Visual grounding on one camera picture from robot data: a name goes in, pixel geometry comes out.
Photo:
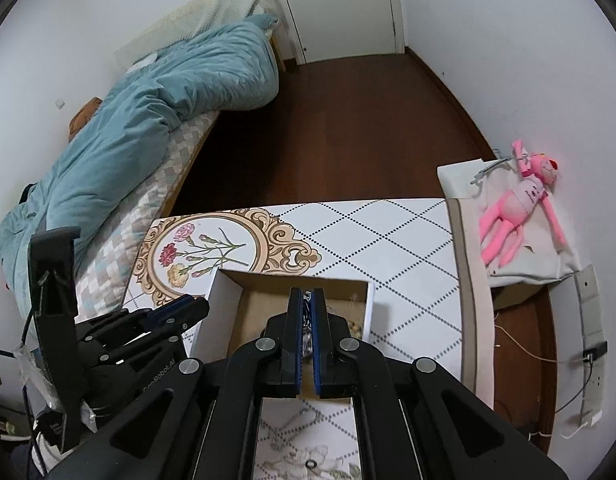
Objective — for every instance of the pink plush toy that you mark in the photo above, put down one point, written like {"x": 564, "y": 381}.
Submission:
{"x": 518, "y": 205}

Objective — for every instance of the cream blanket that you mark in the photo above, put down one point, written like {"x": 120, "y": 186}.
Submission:
{"x": 213, "y": 7}

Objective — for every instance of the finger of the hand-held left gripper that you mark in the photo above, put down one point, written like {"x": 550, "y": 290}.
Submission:
{"x": 179, "y": 302}
{"x": 185, "y": 312}

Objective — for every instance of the blue duvet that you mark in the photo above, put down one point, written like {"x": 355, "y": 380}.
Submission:
{"x": 138, "y": 125}

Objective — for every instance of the brown pillow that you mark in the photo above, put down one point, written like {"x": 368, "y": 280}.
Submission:
{"x": 84, "y": 117}

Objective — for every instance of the bed with checkered sheet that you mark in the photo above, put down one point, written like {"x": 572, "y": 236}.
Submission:
{"x": 153, "y": 195}

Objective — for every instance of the clear plastic bag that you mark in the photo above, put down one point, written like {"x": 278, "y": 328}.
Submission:
{"x": 38, "y": 375}

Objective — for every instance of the black flat panel stand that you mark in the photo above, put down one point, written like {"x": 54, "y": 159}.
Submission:
{"x": 55, "y": 300}

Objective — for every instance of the black plug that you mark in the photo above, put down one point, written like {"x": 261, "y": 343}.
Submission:
{"x": 594, "y": 351}

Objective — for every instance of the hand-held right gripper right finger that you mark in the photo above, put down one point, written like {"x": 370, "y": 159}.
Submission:
{"x": 318, "y": 330}

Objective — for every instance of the white door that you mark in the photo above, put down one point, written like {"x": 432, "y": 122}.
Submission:
{"x": 338, "y": 5}

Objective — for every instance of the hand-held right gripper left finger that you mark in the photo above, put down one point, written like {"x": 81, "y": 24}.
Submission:
{"x": 296, "y": 330}

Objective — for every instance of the gold bead jewelry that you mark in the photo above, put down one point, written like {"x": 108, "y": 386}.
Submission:
{"x": 355, "y": 331}

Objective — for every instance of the white cardboard box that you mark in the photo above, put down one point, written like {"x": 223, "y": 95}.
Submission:
{"x": 213, "y": 320}

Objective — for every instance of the white tote bag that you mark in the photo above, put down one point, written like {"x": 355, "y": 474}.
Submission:
{"x": 533, "y": 265}

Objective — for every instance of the white power strip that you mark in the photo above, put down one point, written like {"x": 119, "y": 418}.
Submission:
{"x": 590, "y": 305}

